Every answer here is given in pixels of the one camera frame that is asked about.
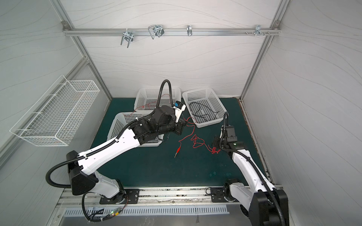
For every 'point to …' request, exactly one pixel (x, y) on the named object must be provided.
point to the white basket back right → (204, 108)
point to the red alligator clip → (178, 150)
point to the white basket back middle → (146, 98)
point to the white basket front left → (122, 119)
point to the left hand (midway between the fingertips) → (189, 120)
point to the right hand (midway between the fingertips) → (218, 137)
